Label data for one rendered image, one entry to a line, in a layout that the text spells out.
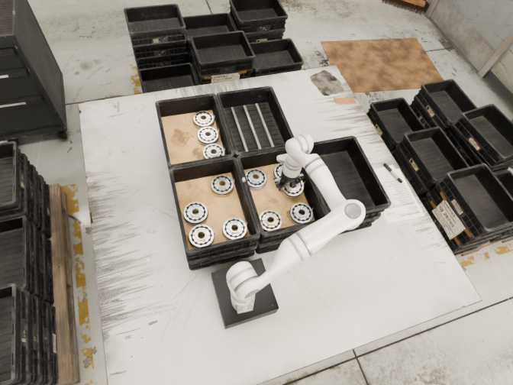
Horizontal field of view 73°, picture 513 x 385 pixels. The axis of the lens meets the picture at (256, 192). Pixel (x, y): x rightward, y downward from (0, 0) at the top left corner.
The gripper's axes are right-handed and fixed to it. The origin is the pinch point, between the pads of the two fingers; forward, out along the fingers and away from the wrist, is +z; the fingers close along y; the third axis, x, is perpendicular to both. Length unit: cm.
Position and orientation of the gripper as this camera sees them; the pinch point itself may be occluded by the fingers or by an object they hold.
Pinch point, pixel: (285, 187)
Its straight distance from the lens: 156.1
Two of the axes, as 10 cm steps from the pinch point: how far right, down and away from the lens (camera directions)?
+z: -0.9, 4.9, 8.7
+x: -2.8, -8.5, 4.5
